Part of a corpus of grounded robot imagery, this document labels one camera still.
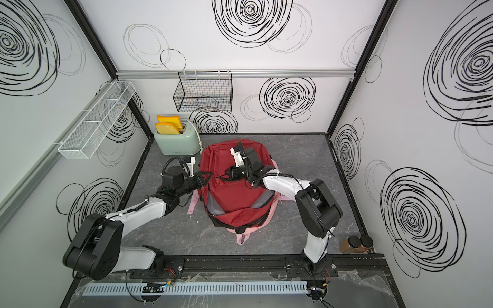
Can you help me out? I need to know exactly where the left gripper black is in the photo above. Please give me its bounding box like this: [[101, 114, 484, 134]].
[[175, 171, 213, 198]]

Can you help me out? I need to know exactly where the red backpack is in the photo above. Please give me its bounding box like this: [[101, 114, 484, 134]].
[[198, 139, 281, 238]]

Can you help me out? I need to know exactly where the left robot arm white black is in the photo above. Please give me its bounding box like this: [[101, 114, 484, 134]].
[[62, 171, 213, 281]]

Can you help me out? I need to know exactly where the mint green toaster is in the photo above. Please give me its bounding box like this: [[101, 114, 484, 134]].
[[154, 119, 203, 156]]

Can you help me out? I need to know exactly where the pink tape outline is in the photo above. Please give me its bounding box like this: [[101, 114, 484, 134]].
[[187, 155, 290, 245]]

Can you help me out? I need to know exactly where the front yellow toast slice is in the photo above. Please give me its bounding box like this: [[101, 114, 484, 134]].
[[155, 122, 181, 136]]

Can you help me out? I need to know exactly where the yellow toast slice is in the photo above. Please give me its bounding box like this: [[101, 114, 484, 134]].
[[157, 115, 184, 130], [155, 122, 181, 136]]

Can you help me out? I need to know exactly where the rear yellow toast slice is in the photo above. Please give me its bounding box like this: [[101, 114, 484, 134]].
[[157, 115, 184, 130]]

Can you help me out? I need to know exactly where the brown twin-lid jar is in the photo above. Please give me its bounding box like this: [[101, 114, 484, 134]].
[[340, 235, 374, 254]]

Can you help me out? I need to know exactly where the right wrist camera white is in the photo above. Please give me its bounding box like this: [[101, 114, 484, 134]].
[[231, 146, 247, 168]]

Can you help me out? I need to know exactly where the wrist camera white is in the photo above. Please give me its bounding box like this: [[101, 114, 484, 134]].
[[184, 156, 196, 177], [231, 146, 247, 168]]

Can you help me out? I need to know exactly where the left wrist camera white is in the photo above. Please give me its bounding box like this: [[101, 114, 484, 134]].
[[184, 156, 196, 177]]

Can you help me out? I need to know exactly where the black wire basket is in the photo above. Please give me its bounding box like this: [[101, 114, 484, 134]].
[[173, 71, 234, 112]]

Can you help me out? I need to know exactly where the white mesh wall shelf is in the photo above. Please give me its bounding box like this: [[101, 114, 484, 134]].
[[58, 81, 136, 160]]

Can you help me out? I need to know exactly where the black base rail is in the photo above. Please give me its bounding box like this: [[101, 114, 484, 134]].
[[131, 254, 388, 279]]

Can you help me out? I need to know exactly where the white slotted cable duct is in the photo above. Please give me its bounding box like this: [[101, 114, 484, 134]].
[[82, 281, 309, 297]]

